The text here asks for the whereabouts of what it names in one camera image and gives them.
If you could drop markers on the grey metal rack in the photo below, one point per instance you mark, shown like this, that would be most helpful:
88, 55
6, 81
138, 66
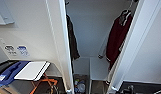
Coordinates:
159, 91

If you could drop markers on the white wardrobe shelf box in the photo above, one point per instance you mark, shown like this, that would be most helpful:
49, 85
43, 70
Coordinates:
97, 68

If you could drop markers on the white plastic bag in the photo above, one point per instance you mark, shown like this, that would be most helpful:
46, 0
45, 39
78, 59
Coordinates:
81, 88

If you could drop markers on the red jacket with white sleeves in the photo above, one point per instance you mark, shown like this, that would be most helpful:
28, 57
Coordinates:
116, 36

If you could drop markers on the white wardrobe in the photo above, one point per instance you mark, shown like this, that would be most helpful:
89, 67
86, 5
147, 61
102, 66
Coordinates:
89, 26

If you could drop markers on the olive green jacket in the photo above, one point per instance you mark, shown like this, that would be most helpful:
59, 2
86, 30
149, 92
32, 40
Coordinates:
72, 40

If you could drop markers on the white hanger under red jacket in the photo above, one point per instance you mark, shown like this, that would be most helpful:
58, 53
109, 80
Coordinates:
125, 12

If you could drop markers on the orange metal frame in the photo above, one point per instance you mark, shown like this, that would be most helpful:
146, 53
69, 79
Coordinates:
46, 81

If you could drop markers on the wall sign with blue print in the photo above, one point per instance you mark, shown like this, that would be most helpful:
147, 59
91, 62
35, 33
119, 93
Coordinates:
23, 51

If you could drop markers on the white wall switch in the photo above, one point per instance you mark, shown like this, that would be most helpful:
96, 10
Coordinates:
1, 42

